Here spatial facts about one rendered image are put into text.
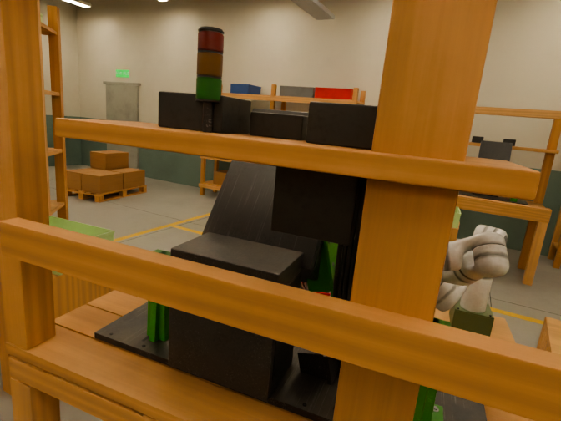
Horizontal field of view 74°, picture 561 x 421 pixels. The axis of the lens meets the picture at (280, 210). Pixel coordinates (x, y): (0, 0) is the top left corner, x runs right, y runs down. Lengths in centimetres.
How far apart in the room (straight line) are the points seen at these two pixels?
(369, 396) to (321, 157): 45
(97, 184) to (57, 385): 581
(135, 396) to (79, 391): 20
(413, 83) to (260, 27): 725
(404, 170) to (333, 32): 663
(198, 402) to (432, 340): 63
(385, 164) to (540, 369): 36
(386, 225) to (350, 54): 641
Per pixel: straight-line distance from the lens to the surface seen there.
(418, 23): 64
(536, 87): 661
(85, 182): 711
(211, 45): 78
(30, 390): 142
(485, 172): 59
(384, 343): 66
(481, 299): 164
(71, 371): 122
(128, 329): 132
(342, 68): 699
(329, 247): 106
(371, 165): 59
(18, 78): 117
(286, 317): 69
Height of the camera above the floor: 157
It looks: 13 degrees down
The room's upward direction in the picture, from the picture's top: 5 degrees clockwise
